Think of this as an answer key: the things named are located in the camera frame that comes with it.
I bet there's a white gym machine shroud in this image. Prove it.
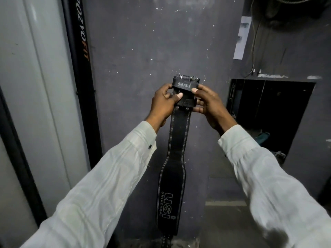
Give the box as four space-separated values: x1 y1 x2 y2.
0 0 91 248

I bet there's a black USI leather belt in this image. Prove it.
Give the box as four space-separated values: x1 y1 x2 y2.
156 74 201 237

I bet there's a person's left hand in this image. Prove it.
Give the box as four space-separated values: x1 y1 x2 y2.
146 83 184 133

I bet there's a broken wall mirror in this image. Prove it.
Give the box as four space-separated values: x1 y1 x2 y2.
226 79 317 163

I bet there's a white paper sheet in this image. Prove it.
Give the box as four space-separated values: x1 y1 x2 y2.
233 15 252 60

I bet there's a person's left forearm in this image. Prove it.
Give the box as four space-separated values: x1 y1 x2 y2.
20 121 158 248

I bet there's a teal bag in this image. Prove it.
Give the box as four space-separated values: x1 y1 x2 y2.
254 130 271 146

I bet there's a dark metal machine frame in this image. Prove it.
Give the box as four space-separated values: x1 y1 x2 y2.
0 85 48 226

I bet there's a person's right forearm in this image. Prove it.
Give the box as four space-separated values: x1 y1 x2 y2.
218 124 331 248

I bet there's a dark wall fan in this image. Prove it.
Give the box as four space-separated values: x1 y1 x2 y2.
263 0 321 18

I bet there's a person's right hand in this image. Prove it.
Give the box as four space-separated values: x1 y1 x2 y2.
191 84 238 137

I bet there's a black lettered machine post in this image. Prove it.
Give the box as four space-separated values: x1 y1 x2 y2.
61 0 104 169

